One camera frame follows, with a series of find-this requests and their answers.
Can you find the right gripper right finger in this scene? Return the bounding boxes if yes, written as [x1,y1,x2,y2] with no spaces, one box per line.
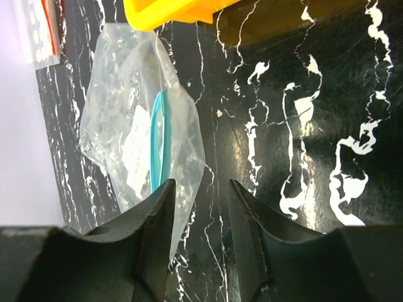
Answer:
[229,180,402,301]

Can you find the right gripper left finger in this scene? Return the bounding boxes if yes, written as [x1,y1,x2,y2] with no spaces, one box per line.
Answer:
[1,179,176,301]

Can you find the clear bag teal zipper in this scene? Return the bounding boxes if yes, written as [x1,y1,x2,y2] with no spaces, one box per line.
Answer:
[80,23,205,254]

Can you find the black marble table mat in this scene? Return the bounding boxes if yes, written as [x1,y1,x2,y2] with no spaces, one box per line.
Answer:
[36,0,403,302]

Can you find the yellow plastic fruit tray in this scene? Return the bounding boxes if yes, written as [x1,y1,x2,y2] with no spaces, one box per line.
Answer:
[123,0,239,31]

